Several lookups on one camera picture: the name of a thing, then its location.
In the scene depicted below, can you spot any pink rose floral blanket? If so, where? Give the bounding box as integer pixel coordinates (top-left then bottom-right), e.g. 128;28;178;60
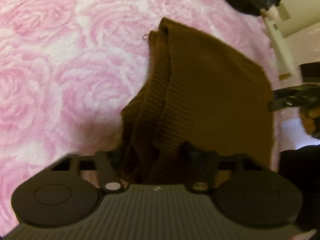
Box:
1;0;279;236

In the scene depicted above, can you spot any person's right hand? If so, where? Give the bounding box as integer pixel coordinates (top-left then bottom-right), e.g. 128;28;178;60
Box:
299;106;320;135

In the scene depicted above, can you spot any white bedside furniture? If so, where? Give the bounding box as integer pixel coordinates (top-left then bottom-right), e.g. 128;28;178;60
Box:
260;5;295;80

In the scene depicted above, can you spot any brown knit button vest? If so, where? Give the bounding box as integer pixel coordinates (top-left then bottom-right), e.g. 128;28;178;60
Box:
118;18;273;184

